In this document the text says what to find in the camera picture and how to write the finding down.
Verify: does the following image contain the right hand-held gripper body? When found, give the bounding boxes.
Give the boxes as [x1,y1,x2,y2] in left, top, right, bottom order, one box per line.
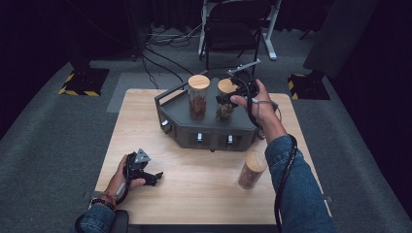
[227,58,261,98]

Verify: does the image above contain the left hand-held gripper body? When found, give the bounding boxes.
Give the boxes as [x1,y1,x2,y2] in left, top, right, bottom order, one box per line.
[124,149,156,186]

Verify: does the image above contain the glass jar with dark contents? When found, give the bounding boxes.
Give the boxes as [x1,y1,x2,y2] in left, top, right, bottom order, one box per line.
[215,78,239,123]

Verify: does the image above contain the glass jar with reddish contents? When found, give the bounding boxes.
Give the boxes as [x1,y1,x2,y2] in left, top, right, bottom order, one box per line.
[188,74,211,122]

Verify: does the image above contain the dark grey corner shelf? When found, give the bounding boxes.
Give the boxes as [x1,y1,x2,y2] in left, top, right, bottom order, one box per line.
[154,70,279,152]

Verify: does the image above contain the person's left hand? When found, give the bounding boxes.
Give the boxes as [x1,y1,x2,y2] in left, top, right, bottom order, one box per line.
[104,153,147,201]

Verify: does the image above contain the person's right hand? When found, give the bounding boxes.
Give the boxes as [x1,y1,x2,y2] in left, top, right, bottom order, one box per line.
[229,79,287,142]

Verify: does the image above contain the black folding chair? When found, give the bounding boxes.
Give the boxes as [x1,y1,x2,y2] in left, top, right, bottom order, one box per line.
[203,0,266,86]

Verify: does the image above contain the black yellow striped stand base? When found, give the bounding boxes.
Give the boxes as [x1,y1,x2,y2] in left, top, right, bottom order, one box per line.
[57,67,111,97]
[287,72,331,101]

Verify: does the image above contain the glass jar with brown contents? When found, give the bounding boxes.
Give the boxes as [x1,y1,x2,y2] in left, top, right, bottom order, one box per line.
[237,150,269,190]

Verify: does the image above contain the grey upright panel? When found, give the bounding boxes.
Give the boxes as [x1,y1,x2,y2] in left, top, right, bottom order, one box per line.
[302,0,380,80]

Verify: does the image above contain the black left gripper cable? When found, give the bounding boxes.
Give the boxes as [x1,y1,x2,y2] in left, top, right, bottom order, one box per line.
[115,151,137,206]

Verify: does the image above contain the dark bead bracelet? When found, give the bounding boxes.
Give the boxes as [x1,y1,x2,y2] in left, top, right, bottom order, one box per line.
[90,193,117,212]

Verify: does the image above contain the white desk frame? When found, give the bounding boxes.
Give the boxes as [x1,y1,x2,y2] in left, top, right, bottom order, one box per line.
[197,0,282,62]

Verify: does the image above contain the black floor cable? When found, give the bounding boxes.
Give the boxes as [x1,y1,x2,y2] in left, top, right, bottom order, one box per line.
[141,51,185,90]
[145,44,196,77]

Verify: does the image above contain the bundle of floor cables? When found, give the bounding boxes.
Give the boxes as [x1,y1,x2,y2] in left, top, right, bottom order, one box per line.
[145,22,203,49]

